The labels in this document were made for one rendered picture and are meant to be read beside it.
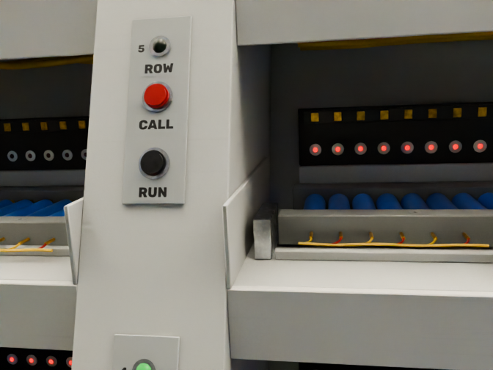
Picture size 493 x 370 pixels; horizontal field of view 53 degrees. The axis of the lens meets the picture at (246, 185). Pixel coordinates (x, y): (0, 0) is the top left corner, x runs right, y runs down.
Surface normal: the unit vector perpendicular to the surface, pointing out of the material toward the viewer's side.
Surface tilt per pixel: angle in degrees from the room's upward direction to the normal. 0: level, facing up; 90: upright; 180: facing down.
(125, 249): 90
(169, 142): 90
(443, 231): 111
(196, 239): 90
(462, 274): 21
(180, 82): 90
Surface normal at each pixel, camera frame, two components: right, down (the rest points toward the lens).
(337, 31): -0.16, 0.20
